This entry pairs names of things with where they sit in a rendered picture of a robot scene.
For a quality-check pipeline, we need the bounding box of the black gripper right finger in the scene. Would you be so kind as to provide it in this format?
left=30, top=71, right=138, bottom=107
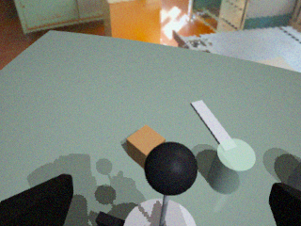
left=268, top=182, right=301, bottom=226

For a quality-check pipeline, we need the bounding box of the tan cube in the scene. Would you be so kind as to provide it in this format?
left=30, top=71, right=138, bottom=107
left=127, top=124, right=166, bottom=169

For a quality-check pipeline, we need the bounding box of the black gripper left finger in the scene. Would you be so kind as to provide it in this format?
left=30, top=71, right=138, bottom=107
left=0, top=173, right=74, bottom=226

